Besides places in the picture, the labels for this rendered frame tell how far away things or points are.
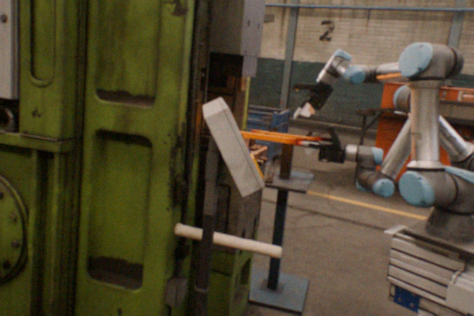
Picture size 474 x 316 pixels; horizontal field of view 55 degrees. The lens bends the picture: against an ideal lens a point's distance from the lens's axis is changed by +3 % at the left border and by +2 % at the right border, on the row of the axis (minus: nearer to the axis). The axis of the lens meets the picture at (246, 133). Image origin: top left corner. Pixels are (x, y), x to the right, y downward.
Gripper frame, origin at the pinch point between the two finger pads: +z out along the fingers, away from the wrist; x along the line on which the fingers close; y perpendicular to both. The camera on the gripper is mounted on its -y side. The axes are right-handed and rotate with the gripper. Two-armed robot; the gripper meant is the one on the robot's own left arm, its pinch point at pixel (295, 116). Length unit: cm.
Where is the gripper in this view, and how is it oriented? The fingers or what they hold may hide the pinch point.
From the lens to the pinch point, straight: 202.9
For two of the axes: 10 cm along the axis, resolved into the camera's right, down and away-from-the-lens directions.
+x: 3.2, -1.3, 9.4
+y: 8.0, 5.8, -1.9
